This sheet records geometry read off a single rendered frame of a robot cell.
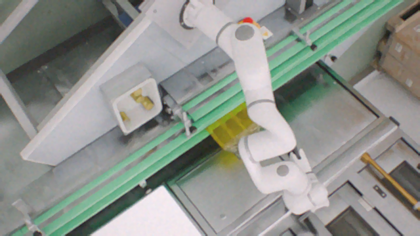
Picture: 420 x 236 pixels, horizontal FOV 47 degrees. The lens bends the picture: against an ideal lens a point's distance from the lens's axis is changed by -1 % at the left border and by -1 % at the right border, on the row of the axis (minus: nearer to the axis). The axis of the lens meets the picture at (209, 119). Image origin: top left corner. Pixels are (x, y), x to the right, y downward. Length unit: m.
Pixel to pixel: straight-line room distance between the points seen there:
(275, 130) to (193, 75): 0.60
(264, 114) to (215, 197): 0.63
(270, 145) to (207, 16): 0.48
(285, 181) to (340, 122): 0.76
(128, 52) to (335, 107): 0.99
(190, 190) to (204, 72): 0.48
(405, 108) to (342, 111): 3.78
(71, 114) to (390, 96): 4.74
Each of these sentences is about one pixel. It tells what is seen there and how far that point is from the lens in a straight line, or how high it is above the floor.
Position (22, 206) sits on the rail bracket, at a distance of 1.77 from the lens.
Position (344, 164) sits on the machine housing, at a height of 1.38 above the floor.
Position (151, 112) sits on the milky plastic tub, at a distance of 1.85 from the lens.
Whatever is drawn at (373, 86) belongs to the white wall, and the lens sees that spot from 6.03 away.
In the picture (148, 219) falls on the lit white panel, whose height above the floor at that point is 1.08.
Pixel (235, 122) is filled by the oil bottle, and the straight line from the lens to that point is 1.90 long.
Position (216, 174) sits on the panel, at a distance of 1.98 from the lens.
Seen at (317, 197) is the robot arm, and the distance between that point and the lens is 1.70.
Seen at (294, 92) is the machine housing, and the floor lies 0.98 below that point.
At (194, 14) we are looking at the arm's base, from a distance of 1.62.
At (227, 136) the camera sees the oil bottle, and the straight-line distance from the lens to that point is 1.87.
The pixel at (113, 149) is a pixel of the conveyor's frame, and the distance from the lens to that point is 1.87.
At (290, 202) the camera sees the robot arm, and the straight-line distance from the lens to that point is 1.63.
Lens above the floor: 1.77
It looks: 26 degrees down
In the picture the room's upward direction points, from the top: 138 degrees clockwise
